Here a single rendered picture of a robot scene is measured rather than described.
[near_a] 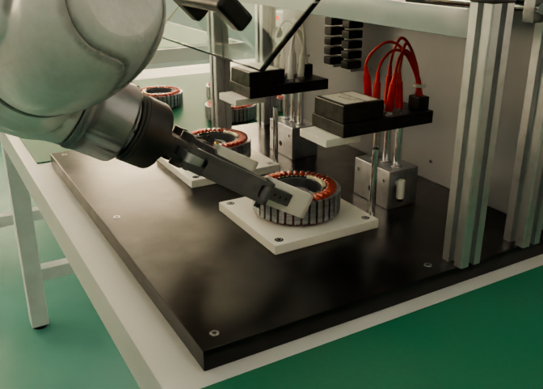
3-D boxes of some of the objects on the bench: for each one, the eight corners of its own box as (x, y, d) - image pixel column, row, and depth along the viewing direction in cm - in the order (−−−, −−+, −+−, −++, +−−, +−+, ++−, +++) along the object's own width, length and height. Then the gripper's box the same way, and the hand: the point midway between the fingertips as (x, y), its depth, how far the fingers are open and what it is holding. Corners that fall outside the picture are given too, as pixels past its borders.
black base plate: (204, 372, 55) (203, 350, 54) (51, 165, 106) (49, 153, 106) (552, 251, 77) (555, 234, 76) (285, 128, 128) (285, 117, 128)
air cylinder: (386, 210, 83) (389, 171, 81) (352, 192, 89) (354, 155, 87) (415, 203, 85) (418, 165, 83) (380, 186, 91) (382, 150, 89)
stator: (279, 235, 73) (279, 206, 71) (237, 203, 82) (237, 176, 80) (357, 217, 78) (359, 189, 76) (309, 188, 87) (310, 163, 86)
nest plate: (275, 255, 71) (275, 245, 70) (218, 210, 83) (218, 201, 82) (378, 227, 78) (379, 218, 77) (312, 189, 90) (313, 181, 89)
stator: (204, 175, 92) (204, 150, 91) (168, 156, 100) (166, 133, 99) (265, 160, 98) (264, 137, 97) (225, 143, 107) (225, 122, 105)
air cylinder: (292, 159, 102) (292, 128, 100) (269, 148, 108) (269, 117, 106) (317, 154, 105) (317, 123, 103) (293, 143, 111) (294, 113, 109)
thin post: (273, 171, 97) (273, 108, 94) (268, 167, 99) (268, 106, 95) (282, 169, 98) (282, 107, 95) (277, 166, 99) (277, 105, 96)
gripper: (183, 118, 54) (351, 193, 67) (107, 71, 75) (246, 136, 87) (148, 194, 55) (319, 255, 67) (82, 128, 75) (223, 183, 88)
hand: (271, 185), depth 77 cm, fingers open, 13 cm apart
